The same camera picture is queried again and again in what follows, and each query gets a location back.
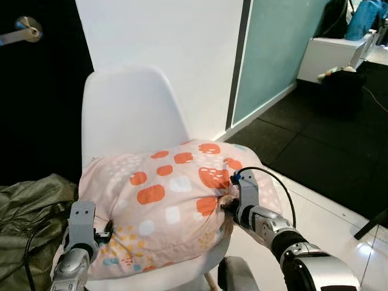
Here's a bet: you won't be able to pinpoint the white plastic chair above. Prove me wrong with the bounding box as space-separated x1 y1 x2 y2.
81 65 244 291

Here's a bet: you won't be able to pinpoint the blue cloth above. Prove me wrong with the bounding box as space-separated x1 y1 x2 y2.
346 0 388 41

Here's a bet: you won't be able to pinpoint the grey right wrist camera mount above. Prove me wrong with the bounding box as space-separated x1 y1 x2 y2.
230 169 261 210

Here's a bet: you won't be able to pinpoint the low white cabinet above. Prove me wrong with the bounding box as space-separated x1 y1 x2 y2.
296 35 388 84

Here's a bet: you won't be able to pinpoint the teal glass partition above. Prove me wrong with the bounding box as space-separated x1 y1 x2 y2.
226 0 333 130

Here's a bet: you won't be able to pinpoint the olive green fabric cover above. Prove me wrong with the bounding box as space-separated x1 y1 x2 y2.
0 173 80 291

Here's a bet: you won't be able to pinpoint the black bin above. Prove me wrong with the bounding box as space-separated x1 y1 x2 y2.
321 69 368 114

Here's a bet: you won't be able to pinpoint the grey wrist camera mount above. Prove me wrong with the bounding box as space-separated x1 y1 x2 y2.
230 169 261 210
67 201 97 247

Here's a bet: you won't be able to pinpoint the silver door handle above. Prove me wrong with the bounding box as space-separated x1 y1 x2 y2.
0 16 44 47

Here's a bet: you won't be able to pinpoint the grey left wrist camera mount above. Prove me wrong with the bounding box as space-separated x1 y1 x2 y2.
67 201 97 247

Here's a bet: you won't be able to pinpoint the pink pillow with orange spots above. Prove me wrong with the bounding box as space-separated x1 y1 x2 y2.
52 139 286 281

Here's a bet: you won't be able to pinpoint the silver robot leg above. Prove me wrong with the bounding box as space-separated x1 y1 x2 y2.
216 255 256 291

